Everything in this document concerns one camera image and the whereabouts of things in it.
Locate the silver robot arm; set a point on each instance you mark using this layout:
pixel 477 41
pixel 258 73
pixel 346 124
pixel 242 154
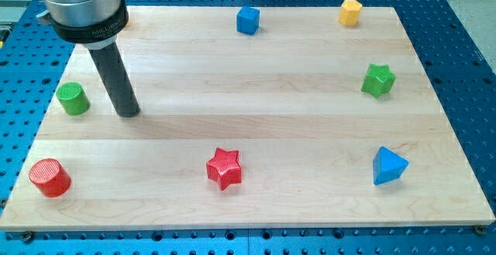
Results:
pixel 92 23

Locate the green cylinder block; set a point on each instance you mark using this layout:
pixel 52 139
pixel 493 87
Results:
pixel 73 99

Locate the green star block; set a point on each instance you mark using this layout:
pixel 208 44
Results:
pixel 378 80

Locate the blue cube block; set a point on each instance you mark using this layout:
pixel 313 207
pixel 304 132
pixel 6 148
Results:
pixel 247 20

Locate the light wooden board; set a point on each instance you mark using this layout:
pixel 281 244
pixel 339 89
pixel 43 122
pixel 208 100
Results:
pixel 288 98

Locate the red star block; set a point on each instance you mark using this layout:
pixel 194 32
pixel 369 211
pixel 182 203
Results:
pixel 224 168

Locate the blue perforated metal plate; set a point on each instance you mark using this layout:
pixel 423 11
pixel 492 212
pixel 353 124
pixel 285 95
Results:
pixel 33 59

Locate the red cylinder block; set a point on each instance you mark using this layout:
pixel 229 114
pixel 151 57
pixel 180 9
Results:
pixel 50 177

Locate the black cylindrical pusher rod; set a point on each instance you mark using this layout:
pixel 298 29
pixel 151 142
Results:
pixel 115 79

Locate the yellow hexagon block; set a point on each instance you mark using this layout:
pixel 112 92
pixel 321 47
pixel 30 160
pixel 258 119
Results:
pixel 350 12

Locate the blue triangular prism block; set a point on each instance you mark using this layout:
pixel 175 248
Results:
pixel 388 166

